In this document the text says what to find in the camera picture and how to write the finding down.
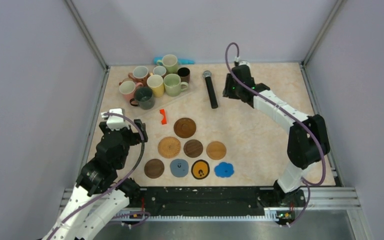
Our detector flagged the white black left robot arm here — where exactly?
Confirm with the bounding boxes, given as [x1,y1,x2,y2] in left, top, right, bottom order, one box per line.
[43,112,148,240]

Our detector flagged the sage green mug back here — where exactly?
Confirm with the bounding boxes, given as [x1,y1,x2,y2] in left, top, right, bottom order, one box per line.
[156,54,179,74]

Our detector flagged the yellow mug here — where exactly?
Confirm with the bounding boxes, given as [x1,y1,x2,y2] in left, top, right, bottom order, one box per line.
[146,75,165,98]

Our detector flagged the tan wooden round coaster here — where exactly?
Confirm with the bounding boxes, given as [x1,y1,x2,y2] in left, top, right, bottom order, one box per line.
[206,141,227,161]

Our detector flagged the pink mug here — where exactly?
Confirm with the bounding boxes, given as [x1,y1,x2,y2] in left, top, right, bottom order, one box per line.
[118,80,144,103]

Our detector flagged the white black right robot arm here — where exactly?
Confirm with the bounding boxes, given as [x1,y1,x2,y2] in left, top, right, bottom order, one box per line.
[223,64,331,206]

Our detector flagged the orange black smiley coaster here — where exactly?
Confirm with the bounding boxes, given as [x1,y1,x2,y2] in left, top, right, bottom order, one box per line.
[191,159,210,180]

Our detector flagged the blue cloud shaped coaster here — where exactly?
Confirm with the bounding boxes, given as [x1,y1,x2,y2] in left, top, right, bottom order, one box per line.
[214,162,235,178]

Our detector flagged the small grey blue mug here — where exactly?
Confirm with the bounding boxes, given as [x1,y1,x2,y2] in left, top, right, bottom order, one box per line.
[152,65,168,78]

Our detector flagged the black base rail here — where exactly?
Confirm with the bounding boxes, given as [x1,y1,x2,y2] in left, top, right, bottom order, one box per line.
[129,186,305,217]

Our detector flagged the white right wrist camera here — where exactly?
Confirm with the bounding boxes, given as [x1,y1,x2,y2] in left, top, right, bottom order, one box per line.
[234,60,250,68]

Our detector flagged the orange plastic piece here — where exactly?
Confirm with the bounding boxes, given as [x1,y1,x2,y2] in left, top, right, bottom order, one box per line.
[159,108,167,125]

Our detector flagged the dark brown mug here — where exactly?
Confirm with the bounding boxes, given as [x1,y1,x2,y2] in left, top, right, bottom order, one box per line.
[177,67,191,83]

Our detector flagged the dark green mug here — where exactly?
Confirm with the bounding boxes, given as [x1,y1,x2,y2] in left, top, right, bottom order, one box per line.
[129,86,156,110]

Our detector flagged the grey smiley silicone coaster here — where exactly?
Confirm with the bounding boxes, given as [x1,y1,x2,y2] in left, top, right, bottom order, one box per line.
[169,158,189,178]

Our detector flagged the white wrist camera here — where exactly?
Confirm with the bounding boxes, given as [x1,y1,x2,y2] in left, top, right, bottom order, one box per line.
[234,60,250,68]
[100,108,128,131]

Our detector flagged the brown mug white interior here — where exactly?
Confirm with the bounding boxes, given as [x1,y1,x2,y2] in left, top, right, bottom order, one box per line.
[128,65,151,87]

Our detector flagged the walnut grooved round coaster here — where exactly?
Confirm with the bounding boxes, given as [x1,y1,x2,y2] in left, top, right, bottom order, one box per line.
[144,158,165,179]

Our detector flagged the light green mug front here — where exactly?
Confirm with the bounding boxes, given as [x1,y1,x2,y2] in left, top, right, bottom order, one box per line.
[163,73,189,97]

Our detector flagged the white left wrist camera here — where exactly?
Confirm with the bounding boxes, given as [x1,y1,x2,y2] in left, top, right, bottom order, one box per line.
[100,108,128,131]

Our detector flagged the dark walnut round coaster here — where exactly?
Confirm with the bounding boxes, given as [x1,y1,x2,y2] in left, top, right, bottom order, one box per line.
[183,139,204,158]

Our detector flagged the light blue plastic object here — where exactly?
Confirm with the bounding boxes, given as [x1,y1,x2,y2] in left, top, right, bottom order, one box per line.
[153,56,195,66]

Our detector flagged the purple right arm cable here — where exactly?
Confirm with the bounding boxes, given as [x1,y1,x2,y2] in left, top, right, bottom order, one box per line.
[224,42,327,227]

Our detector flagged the dark wooden round coaster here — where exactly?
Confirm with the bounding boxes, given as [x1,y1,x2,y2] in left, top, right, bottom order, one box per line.
[173,117,197,139]

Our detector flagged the black handheld microphone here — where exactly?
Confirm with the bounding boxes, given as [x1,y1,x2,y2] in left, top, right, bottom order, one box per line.
[202,70,219,109]

